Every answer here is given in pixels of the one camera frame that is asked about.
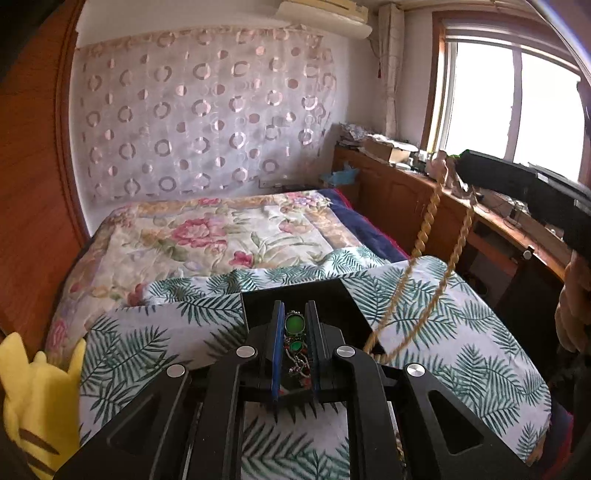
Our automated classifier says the wall air conditioner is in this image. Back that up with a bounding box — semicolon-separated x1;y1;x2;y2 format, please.
274;0;373;38

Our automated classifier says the circle pattern sheer curtain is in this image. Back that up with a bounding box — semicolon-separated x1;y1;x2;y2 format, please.
76;28;338;206

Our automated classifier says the green gem metal necklace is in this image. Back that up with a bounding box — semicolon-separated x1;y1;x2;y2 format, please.
283;310;315;389

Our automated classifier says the cardboard box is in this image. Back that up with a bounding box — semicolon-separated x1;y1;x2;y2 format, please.
365;137;419;165

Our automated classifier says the leaf print cloth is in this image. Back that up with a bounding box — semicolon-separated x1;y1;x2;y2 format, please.
78;247;552;480

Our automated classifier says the blue tissue pack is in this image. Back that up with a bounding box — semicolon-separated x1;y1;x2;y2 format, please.
321;167;360;185

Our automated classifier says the window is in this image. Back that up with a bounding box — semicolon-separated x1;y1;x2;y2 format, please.
422;11;591;185

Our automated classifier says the navy blanket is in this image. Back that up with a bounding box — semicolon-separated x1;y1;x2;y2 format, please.
318;187;409;264

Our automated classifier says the gathered pale window curtain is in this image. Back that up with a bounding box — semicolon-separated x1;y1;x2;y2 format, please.
379;4;405;139

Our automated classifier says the floral blanket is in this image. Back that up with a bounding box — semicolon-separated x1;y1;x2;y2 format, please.
44;191;365;370

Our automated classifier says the black box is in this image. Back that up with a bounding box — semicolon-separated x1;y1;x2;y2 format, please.
240;278;376;358

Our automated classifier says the yellow plush toy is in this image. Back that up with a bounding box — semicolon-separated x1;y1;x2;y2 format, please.
0;332;88;480

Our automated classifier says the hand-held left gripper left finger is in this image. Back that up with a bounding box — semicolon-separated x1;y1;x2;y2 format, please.
55;300;284;480

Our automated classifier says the patterned wrapped bundle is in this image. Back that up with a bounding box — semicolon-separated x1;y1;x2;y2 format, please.
339;122;370;147

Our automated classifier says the wooden cabinet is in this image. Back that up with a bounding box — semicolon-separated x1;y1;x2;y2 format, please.
332;145;573;333

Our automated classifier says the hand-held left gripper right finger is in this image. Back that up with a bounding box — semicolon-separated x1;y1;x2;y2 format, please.
305;301;555;480

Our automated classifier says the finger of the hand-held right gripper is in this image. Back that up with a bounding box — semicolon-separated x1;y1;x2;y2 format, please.
455;149;539;205

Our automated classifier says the person's right hand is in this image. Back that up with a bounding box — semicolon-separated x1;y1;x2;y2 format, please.
555;251;591;352

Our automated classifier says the gold twisted rope necklace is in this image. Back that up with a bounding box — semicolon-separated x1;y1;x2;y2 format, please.
365;159;479;365

